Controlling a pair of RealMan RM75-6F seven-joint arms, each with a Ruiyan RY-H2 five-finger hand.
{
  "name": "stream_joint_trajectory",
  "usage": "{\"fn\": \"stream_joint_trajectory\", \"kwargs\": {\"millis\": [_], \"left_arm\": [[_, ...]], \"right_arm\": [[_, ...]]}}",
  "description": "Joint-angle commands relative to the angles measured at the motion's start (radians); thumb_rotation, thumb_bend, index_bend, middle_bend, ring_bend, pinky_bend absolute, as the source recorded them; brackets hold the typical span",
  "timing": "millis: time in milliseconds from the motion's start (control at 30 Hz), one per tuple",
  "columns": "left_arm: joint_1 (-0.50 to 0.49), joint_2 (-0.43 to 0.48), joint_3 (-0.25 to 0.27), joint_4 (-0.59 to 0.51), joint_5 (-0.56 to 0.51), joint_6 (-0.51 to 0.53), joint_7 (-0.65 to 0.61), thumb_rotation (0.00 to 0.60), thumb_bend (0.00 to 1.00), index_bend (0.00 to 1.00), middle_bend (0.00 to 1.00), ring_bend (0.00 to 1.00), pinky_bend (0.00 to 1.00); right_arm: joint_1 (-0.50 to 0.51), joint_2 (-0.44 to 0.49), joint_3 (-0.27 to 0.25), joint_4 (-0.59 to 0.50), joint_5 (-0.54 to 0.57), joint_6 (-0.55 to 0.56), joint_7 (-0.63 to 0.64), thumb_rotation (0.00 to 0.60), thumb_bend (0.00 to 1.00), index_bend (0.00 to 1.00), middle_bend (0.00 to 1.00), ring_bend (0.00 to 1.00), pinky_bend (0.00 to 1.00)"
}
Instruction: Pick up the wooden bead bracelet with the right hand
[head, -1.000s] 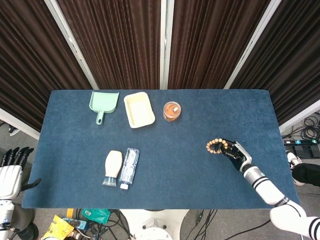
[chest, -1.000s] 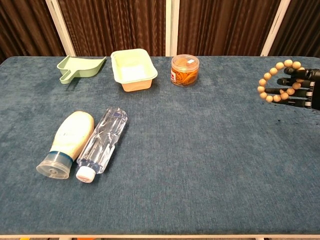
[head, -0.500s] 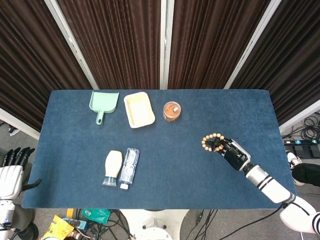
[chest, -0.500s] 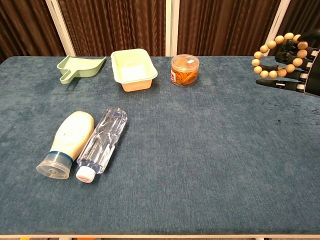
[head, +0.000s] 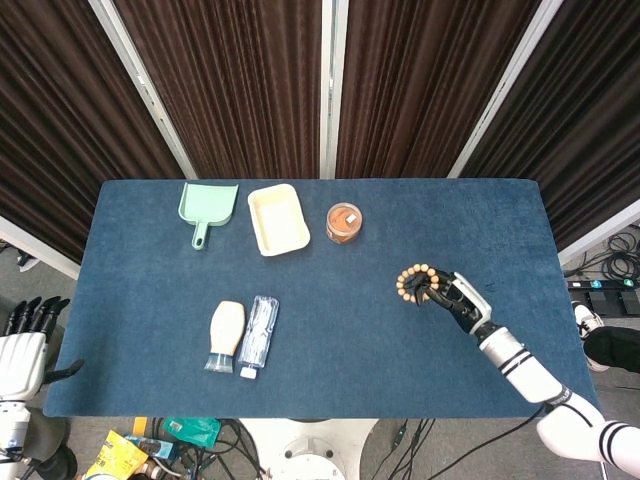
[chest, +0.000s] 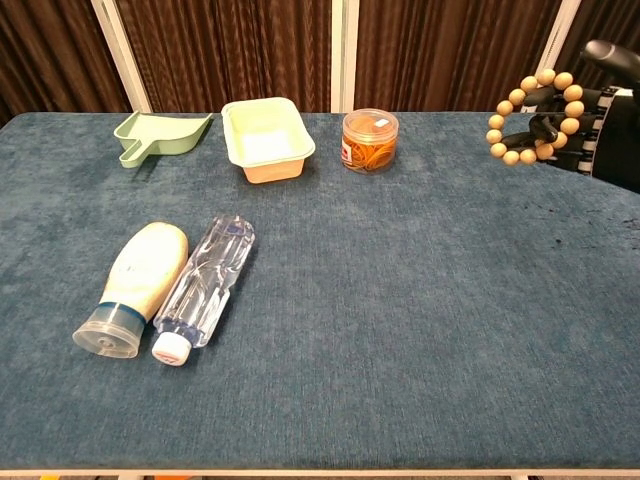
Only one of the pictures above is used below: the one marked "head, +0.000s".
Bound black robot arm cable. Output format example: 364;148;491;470
394;407;549;480

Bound left black-and-white robot hand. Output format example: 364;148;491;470
0;295;85;401

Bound clear plastic water bottle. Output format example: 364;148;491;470
237;295;280;380

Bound cream squeeze bottle clear cap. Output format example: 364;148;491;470
203;300;248;374

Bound white screen frame post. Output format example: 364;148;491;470
319;0;350;180
448;0;566;179
89;0;199;180

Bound black coiled cable bundle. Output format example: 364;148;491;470
564;233;640;281

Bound pale green rectangular tub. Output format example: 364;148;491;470
247;183;312;258

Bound wooden bead bracelet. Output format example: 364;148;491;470
395;263;441;305

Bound yellow snack bag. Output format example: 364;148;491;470
82;429;150;480

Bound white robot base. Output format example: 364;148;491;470
238;417;377;480

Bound right black-and-white robot hand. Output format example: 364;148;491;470
407;267;493;336

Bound blue table cloth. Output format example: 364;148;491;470
42;178;601;419

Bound black power strip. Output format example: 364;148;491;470
567;277;640;292

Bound pale green plastic dustpan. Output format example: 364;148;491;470
178;182;240;251

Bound clear jar of rubber bands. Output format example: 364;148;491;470
325;201;364;246

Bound brown pleated curtain panel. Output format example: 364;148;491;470
335;0;544;180
0;0;186;262
114;0;324;180
462;0;640;251

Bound green plastic bag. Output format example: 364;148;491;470
162;416;222;450

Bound black foot pedals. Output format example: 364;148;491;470
583;289;640;317

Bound white sneaker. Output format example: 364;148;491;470
572;301;611;373

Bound black trouser leg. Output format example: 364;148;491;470
584;325;640;374

